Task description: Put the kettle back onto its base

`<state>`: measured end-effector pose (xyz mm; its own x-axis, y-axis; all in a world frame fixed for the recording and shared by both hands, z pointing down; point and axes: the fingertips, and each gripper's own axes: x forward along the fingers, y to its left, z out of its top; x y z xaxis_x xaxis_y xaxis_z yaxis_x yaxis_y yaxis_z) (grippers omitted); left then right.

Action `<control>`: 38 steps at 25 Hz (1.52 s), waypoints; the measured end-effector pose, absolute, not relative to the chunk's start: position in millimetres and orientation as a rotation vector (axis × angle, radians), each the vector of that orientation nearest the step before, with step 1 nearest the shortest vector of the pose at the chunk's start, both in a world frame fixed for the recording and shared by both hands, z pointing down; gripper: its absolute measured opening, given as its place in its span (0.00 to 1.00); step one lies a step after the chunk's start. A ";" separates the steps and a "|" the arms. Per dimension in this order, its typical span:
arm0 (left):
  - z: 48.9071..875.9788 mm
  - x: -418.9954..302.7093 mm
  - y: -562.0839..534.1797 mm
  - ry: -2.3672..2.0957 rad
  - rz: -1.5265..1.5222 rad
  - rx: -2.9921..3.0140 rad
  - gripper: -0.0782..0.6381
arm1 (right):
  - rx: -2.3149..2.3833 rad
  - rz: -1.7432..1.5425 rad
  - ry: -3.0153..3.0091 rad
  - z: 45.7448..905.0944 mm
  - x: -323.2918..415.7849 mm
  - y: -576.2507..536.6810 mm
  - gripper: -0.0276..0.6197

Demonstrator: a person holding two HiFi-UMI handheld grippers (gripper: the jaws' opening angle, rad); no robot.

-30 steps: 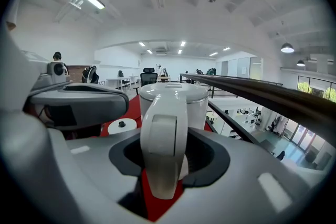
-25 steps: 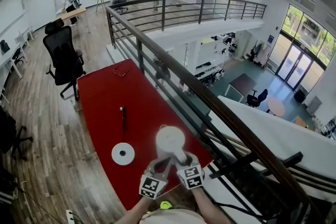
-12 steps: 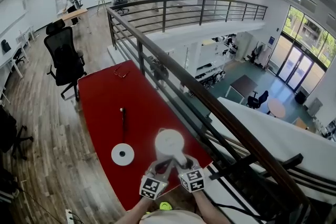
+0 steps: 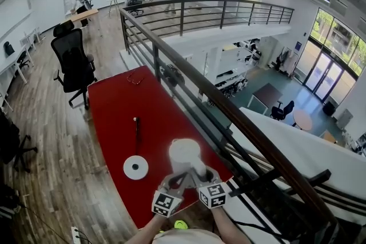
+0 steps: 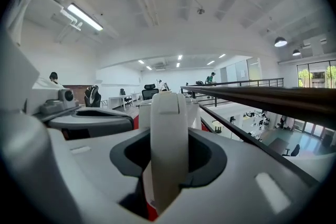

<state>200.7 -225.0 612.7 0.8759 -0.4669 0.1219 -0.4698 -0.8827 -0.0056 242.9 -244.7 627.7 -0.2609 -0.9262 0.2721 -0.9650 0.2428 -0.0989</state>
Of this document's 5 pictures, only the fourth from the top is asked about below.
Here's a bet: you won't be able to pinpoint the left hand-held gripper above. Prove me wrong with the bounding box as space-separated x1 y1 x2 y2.
151 171 198 219

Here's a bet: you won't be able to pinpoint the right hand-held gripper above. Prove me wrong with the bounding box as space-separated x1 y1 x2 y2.
189 166 230 210

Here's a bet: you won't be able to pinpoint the white electric kettle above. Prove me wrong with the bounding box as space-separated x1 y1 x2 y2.
168 138 208 181

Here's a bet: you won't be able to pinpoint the white round kettle base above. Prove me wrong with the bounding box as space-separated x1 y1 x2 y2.
123 154 149 181

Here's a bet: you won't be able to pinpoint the person's right forearm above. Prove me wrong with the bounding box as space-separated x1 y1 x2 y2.
212 205 253 244

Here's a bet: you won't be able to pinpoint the person's left forearm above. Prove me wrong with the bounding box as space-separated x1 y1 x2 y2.
122 211 170 244

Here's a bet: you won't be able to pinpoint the person's beige shirt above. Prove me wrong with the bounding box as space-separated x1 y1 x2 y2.
150 227 227 244

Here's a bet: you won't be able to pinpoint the dark metal railing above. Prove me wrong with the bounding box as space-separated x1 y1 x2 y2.
118 0 347 244

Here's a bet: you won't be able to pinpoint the red table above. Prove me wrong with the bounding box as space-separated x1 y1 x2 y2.
87 65 236 230

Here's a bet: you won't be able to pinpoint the dark brown square table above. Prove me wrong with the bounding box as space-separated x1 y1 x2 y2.
246 82 284 115

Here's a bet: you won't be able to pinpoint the red-framed eyeglasses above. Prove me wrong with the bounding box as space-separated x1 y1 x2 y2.
126 70 143 86

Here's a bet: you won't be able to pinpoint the round wooden table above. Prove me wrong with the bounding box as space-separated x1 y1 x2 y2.
292 109 313 132

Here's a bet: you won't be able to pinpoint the white power strip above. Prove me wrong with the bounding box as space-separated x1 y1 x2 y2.
70 226 83 244

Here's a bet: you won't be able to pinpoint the black waste bin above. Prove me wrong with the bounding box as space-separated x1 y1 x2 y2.
322 101 336 117

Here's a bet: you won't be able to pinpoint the grey floor cabinet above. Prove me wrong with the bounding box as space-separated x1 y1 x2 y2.
336 108 355 131

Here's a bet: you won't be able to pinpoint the glass entrance doors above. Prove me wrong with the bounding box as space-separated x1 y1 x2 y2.
293 39 358 103

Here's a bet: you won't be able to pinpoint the black mesh office chair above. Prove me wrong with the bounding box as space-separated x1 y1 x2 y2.
50 20 98 111

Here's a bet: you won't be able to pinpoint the black swivel chair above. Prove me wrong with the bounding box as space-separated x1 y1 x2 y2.
0 108 39 174

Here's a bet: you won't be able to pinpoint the grey-backed office chair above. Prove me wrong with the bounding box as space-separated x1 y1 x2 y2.
123 0 145 17

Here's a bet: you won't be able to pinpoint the white high stool table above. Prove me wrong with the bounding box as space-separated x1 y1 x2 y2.
107 0 121 18

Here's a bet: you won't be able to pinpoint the wooden desk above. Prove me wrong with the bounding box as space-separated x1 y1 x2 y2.
61 7 100 24

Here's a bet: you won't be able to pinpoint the white desk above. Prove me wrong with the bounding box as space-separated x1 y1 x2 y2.
0 42 35 86

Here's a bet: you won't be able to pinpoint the black bag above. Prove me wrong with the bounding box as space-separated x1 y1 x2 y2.
3 41 16 57

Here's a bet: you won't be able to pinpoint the black power cable with plug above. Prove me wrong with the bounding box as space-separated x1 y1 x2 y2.
133 116 141 158

